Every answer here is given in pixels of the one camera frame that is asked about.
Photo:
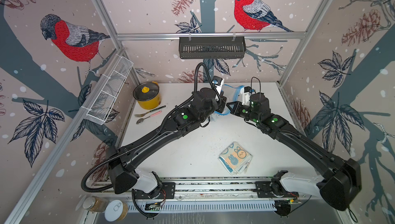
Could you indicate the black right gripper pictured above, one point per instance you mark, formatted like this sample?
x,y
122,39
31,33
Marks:
x,y
236,110

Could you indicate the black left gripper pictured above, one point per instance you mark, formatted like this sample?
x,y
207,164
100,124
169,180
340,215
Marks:
x,y
220,102

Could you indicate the clear vacuum bag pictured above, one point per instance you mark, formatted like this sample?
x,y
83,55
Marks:
x,y
232,93

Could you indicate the bunny print towel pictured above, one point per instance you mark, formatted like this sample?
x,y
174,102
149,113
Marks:
x,y
235,159

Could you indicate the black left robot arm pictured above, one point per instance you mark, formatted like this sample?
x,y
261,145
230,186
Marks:
x,y
123,162

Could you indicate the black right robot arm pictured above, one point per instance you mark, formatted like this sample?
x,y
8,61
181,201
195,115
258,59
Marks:
x,y
339,180

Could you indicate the yellow electric pot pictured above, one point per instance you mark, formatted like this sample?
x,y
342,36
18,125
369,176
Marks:
x,y
151,104

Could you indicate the glass lid yellow knob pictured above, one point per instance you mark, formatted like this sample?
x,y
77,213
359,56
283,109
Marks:
x,y
146,91

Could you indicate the tin can white lid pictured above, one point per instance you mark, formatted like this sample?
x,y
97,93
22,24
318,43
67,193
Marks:
x,y
116,211

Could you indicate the glass jar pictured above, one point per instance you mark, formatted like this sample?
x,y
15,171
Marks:
x,y
95,204

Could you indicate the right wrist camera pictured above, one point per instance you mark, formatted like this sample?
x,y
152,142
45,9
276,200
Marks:
x,y
246,94

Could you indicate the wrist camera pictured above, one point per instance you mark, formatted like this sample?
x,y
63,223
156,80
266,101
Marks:
x,y
218,83
246,94

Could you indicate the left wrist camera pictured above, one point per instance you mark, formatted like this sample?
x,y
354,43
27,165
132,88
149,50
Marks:
x,y
218,83

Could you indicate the black hanging wire basket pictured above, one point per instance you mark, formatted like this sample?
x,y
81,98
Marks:
x,y
223,47

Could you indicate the green handled fork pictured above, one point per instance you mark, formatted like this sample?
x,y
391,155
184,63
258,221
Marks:
x,y
151,111

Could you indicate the pink handled spoon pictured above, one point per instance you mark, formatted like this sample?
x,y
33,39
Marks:
x,y
141,120

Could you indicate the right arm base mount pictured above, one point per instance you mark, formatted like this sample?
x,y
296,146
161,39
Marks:
x,y
273,188

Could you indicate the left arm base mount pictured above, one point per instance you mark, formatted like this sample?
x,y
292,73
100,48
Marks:
x,y
165,190

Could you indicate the white wire mesh shelf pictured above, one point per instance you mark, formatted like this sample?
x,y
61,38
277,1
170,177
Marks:
x,y
102,106

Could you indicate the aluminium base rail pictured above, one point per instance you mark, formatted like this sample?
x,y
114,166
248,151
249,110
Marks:
x,y
241,188

